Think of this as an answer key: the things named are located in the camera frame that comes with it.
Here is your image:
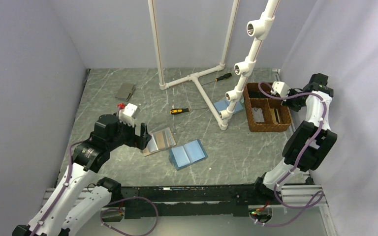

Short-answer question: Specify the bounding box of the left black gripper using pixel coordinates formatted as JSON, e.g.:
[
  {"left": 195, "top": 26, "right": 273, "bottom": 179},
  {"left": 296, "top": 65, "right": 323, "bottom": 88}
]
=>
[{"left": 107, "top": 116, "right": 151, "bottom": 150}]

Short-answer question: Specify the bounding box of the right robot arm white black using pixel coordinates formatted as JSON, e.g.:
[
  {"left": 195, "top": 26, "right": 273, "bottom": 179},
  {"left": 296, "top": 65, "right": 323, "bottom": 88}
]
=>
[{"left": 251, "top": 73, "right": 337, "bottom": 204}]

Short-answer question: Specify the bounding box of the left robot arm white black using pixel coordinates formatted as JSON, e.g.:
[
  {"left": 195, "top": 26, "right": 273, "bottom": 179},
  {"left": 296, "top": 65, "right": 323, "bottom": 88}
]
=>
[{"left": 12, "top": 113, "right": 152, "bottom": 236}]

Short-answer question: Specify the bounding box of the white card in basket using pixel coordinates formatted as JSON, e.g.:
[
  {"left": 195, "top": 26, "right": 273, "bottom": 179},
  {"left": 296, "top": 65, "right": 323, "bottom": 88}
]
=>
[{"left": 252, "top": 107, "right": 265, "bottom": 123}]

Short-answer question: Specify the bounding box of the open blue card holder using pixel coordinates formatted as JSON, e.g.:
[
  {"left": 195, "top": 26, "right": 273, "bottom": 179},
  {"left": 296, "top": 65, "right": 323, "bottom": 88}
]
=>
[{"left": 168, "top": 139, "right": 208, "bottom": 170}]

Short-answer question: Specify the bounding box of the grey card holder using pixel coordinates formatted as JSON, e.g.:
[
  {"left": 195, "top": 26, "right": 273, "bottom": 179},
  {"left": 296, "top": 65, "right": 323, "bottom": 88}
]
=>
[{"left": 115, "top": 83, "right": 135, "bottom": 102}]

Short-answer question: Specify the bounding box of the brown wicker basket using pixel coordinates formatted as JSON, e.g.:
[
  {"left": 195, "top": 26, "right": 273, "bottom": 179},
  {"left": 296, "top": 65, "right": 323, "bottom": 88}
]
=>
[{"left": 243, "top": 83, "right": 292, "bottom": 132}]

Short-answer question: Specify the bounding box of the black item in basket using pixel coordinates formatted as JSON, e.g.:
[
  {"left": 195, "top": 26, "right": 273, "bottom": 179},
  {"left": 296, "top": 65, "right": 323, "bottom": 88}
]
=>
[{"left": 248, "top": 91, "right": 269, "bottom": 99}]

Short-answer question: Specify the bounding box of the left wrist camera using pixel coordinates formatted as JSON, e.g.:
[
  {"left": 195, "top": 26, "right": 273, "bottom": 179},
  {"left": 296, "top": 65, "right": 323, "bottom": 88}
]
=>
[{"left": 117, "top": 103, "right": 140, "bottom": 127}]

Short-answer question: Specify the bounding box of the blue card holder behind post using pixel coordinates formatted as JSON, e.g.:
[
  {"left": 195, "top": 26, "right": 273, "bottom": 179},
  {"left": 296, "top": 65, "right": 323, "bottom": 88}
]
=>
[{"left": 213, "top": 98, "right": 244, "bottom": 114}]

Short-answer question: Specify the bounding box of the white pvc pipe frame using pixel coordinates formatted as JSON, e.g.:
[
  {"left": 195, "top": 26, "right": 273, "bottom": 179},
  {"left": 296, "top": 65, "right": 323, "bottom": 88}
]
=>
[{"left": 147, "top": 0, "right": 239, "bottom": 130}]

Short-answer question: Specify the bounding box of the white pvc pipe post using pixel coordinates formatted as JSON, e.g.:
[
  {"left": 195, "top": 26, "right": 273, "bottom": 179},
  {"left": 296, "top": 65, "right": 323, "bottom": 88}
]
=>
[{"left": 219, "top": 0, "right": 280, "bottom": 126}]

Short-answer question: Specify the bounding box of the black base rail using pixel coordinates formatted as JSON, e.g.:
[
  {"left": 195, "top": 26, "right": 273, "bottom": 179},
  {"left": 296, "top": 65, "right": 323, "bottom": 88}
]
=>
[{"left": 88, "top": 181, "right": 284, "bottom": 219}]

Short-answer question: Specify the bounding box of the aluminium frame rail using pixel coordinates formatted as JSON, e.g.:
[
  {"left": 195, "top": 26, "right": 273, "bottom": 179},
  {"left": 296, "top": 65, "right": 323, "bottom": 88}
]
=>
[{"left": 47, "top": 184, "right": 326, "bottom": 232}]

